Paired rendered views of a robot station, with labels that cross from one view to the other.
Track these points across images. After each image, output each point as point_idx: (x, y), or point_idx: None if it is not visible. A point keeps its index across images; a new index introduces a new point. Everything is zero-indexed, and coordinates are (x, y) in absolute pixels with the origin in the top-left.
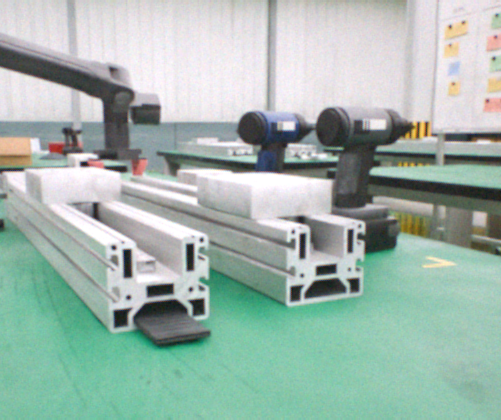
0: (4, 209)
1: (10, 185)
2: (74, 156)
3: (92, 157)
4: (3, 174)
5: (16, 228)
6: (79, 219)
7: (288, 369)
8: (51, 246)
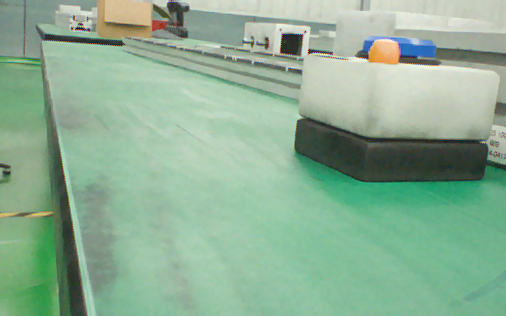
0: (284, 101)
1: (441, 36)
2: (273, 24)
3: (300, 28)
4: (350, 14)
5: (487, 165)
6: None
7: None
8: None
